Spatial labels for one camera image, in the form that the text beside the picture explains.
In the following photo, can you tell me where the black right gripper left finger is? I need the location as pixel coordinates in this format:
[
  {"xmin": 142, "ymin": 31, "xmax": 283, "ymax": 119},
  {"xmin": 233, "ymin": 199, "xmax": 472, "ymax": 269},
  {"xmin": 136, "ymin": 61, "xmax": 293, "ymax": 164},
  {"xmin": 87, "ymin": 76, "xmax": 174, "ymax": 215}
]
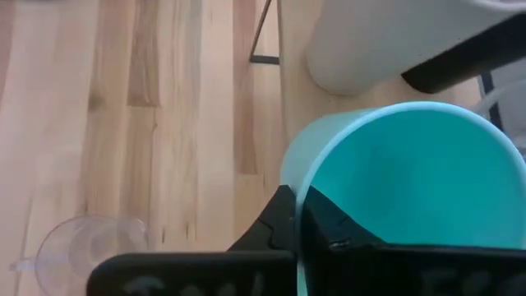
[{"xmin": 85, "ymin": 184, "xmax": 298, "ymax": 296}]

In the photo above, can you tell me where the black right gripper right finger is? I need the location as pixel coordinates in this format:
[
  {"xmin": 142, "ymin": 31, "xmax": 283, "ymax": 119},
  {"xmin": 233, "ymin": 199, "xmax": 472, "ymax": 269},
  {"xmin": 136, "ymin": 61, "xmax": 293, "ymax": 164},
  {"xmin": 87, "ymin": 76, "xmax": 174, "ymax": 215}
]
[{"xmin": 305, "ymin": 185, "xmax": 526, "ymax": 296}]

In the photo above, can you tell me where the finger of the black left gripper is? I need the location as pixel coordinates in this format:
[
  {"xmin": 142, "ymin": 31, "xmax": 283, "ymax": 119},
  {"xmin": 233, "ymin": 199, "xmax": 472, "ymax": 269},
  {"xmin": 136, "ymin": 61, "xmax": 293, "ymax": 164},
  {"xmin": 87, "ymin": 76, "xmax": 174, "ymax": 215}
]
[{"xmin": 399, "ymin": 13, "xmax": 526, "ymax": 95}]

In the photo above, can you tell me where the teal plastic mug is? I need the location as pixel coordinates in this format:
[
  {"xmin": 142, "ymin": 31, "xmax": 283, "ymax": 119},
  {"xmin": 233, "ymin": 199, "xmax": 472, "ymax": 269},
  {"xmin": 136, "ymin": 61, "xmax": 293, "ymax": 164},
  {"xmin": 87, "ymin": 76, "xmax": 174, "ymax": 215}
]
[{"xmin": 279, "ymin": 99, "xmax": 526, "ymax": 296}]

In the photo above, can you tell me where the beige cup without handle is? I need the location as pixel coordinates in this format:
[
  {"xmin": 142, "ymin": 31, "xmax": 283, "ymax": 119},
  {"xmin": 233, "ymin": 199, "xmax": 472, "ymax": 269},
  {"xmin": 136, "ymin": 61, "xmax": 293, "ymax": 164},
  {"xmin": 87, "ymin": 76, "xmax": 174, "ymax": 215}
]
[{"xmin": 305, "ymin": 0, "xmax": 526, "ymax": 97}]

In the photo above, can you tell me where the clear glass mug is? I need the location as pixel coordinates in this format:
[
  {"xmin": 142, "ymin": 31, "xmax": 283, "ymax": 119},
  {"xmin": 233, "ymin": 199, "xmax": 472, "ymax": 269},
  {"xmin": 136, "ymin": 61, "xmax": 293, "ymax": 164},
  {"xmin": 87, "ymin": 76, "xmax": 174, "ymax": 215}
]
[{"xmin": 8, "ymin": 214, "xmax": 150, "ymax": 296}]

